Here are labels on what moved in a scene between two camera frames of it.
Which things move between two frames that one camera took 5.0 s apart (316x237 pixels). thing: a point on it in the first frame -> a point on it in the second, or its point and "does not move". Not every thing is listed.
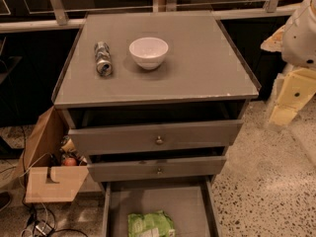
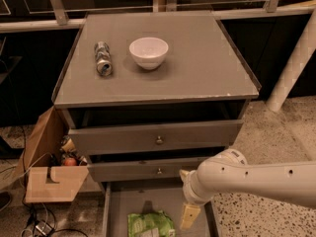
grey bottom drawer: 191,202 does not move
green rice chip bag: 154,224 does not move
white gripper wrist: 300,43 -> 190,189
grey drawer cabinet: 154,100 does not move
